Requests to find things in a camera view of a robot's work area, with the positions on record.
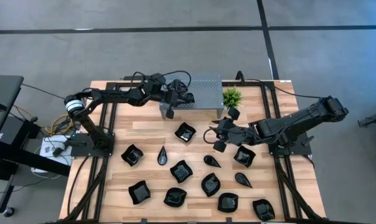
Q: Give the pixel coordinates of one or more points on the grey perforated metal shelf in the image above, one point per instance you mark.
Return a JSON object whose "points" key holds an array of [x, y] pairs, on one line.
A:
{"points": [[206, 90]]}

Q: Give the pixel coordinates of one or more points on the black caster wheel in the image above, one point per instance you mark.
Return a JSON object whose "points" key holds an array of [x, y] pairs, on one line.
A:
{"points": [[8, 211]]}

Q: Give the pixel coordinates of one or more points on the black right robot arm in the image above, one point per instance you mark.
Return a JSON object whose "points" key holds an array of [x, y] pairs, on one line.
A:
{"points": [[300, 119]]}

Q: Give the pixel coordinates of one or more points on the black side desk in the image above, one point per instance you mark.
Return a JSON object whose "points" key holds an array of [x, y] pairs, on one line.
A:
{"points": [[4, 93]]}

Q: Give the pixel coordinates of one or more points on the green plant in white pot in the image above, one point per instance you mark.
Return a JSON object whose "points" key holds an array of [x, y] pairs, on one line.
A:
{"points": [[232, 98]]}

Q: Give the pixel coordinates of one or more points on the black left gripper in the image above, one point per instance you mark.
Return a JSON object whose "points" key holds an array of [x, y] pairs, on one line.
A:
{"points": [[173, 96]]}

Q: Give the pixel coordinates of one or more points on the black square mini plate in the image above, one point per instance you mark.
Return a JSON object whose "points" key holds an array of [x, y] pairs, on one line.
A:
{"points": [[228, 202], [244, 156], [132, 155], [264, 209], [139, 192], [181, 171], [185, 132]]}

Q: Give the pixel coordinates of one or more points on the white printed box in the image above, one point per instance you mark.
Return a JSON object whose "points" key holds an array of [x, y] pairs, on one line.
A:
{"points": [[38, 155]]}

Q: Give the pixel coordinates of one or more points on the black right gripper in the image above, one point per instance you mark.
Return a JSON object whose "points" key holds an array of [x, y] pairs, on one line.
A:
{"points": [[233, 133]]}

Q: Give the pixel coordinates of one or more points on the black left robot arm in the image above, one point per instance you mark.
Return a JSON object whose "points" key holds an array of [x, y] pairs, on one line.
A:
{"points": [[113, 93]]}

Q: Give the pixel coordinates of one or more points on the black teardrop mini plate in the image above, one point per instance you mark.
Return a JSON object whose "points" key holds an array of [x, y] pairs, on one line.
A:
{"points": [[162, 157], [211, 160], [242, 180]]}

